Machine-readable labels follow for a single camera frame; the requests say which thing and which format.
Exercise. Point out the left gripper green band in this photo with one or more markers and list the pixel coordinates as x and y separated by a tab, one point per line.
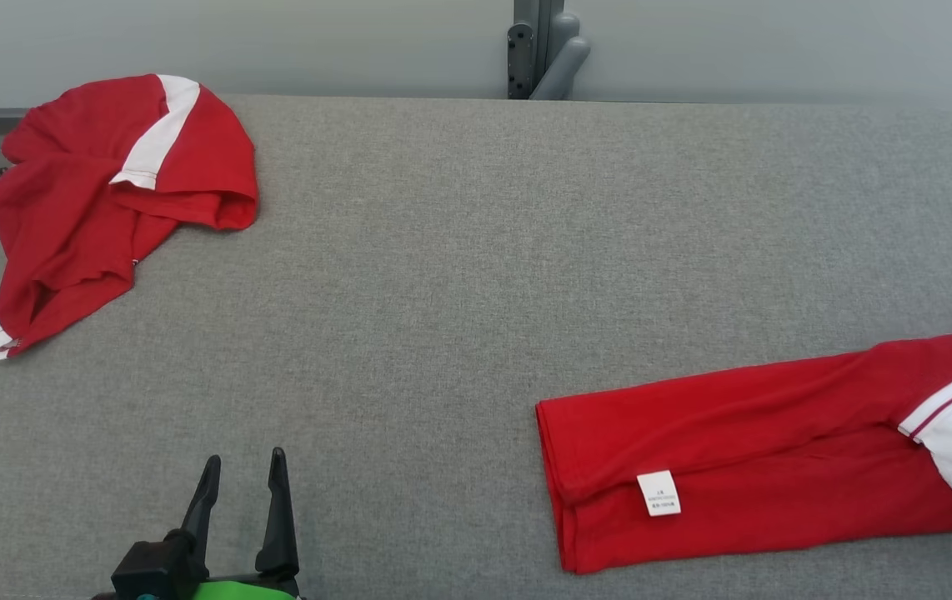
155	575

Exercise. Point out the red shorts with white stripe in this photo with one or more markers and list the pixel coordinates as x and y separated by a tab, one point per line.
76	208

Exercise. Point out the red white striped t-shirt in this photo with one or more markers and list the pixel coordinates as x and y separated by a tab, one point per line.
734	433

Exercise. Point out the grey fabric sofa seat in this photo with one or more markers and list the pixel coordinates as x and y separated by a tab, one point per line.
459	275

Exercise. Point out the grey metal post with bracket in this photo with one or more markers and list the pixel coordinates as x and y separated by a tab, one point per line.
538	50

